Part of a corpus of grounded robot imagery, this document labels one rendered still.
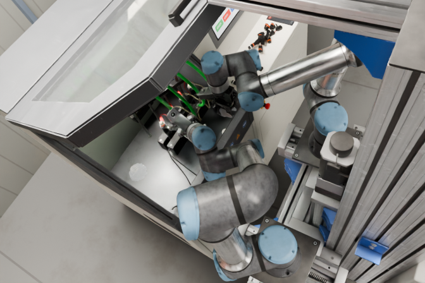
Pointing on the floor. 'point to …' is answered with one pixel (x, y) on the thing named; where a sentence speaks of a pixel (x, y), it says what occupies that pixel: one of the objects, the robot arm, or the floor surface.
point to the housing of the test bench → (56, 42)
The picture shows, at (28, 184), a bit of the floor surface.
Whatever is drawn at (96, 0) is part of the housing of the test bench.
